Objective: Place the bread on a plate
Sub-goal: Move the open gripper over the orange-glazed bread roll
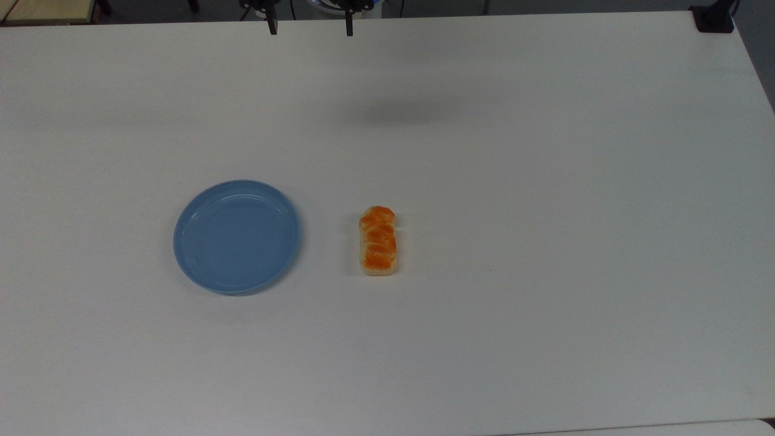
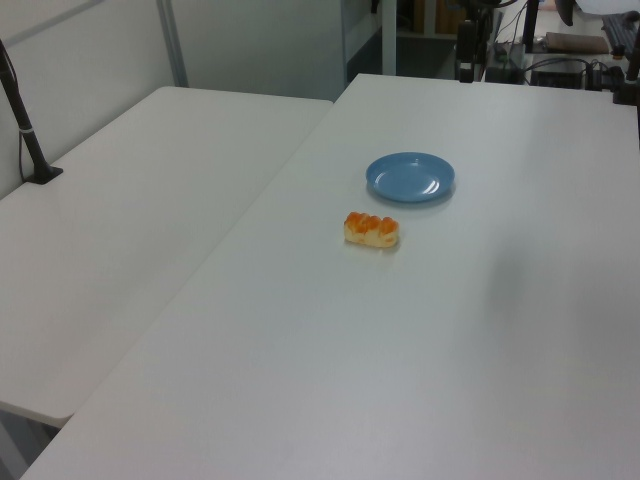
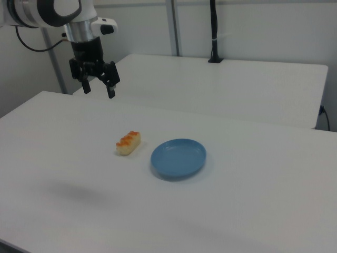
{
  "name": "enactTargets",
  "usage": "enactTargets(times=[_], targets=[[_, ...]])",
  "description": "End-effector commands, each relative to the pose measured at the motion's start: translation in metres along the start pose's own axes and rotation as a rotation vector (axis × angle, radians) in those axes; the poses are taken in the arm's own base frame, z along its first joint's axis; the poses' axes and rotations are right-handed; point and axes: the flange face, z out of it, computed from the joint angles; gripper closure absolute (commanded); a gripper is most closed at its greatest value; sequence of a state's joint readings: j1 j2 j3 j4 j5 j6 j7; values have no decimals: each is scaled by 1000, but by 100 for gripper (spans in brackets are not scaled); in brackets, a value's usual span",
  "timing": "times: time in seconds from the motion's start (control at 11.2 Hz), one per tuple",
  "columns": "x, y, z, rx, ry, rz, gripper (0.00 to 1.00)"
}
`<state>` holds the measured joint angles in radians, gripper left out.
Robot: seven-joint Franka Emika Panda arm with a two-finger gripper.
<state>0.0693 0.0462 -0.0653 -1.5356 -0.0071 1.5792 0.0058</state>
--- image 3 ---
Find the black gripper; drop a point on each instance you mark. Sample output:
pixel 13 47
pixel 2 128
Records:
pixel 88 54

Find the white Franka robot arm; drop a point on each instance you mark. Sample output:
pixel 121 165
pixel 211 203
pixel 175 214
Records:
pixel 47 11

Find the bread with orange topping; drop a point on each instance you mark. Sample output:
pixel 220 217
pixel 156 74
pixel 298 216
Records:
pixel 128 143

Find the blue round plate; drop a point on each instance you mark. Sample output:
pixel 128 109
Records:
pixel 178 160

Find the grey wall partition post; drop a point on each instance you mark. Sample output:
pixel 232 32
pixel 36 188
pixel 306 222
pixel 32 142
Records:
pixel 176 26
pixel 55 63

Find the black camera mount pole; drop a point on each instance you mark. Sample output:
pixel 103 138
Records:
pixel 215 31

